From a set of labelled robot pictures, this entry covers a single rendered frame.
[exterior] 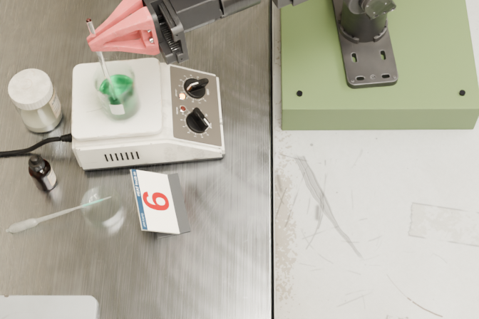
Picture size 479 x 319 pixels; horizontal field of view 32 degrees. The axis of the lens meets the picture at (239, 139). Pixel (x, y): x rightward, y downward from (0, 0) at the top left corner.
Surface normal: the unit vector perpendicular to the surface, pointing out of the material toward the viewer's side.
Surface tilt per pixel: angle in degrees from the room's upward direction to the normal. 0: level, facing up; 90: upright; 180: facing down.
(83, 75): 0
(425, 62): 1
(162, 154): 90
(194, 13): 90
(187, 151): 90
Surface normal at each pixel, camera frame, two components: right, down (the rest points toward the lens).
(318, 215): -0.04, -0.50
